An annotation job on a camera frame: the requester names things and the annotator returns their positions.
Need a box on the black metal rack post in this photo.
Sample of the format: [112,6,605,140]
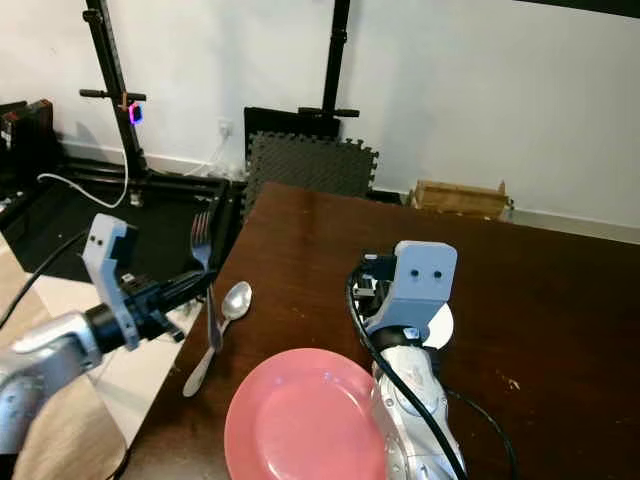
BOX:
[298,0,361,119]
[78,0,151,179]

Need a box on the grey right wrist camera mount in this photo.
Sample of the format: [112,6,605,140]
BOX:
[364,240,459,337]

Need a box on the white floor cable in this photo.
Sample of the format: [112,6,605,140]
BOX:
[37,130,231,210]

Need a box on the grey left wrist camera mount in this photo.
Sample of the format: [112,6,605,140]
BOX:
[82,213,143,351]

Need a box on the silver metal fork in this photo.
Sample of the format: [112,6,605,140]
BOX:
[190,208,224,354]

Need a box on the pink round plate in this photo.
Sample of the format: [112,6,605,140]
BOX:
[224,347,392,480]

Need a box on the black flat panel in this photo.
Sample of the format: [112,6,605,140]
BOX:
[243,107,341,141]

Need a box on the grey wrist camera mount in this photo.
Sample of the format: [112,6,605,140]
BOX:
[364,240,459,337]
[82,213,143,351]

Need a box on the small white bowl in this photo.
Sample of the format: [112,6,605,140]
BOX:
[416,300,456,350]

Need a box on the brown cardboard box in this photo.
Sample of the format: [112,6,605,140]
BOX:
[408,179,515,221]

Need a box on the silver metal spoon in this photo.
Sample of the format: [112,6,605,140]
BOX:
[182,281,254,399]

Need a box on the grey foam puzzle mat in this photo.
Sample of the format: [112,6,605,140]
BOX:
[244,132,380,213]

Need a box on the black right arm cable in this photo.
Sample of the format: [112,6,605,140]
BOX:
[346,262,521,480]

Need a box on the black equipment case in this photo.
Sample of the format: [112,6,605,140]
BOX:
[0,99,61,186]

